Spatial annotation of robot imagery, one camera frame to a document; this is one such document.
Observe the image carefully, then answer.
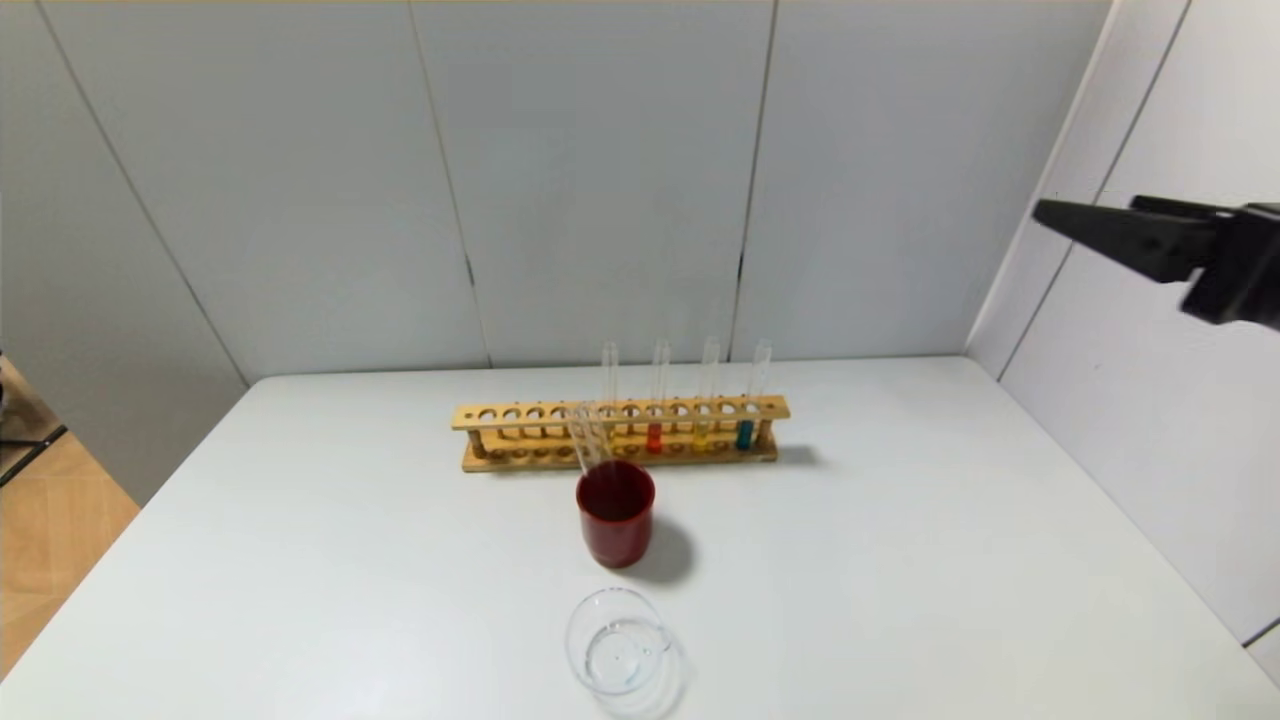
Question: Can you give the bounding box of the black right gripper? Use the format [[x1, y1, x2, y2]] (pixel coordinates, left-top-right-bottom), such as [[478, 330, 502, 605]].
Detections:
[[1031, 194, 1280, 332]]

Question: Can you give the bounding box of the test tube with blue pigment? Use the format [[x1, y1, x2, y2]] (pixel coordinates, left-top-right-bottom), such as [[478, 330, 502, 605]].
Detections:
[[736, 339, 773, 451]]

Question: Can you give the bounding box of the test tube with red pigment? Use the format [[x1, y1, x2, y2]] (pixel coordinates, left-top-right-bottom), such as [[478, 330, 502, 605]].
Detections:
[[646, 339, 671, 456]]

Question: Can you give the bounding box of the test tube with pale yellow pigment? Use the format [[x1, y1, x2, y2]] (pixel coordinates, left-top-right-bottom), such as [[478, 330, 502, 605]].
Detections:
[[601, 341, 620, 453]]

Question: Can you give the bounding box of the wooden test tube rack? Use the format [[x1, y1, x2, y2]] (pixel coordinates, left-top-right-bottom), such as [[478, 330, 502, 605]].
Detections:
[[451, 395, 791, 473]]

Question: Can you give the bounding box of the red plastic cup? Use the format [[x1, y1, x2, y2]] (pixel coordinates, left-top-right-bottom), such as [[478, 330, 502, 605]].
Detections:
[[576, 460, 657, 569]]

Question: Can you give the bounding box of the clear glass dish with spout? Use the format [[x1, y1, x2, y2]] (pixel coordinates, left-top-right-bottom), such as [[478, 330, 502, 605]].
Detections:
[[565, 588, 673, 698]]

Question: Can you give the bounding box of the black metal bar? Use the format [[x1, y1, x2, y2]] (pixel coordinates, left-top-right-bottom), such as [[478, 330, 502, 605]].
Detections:
[[0, 425, 68, 488]]

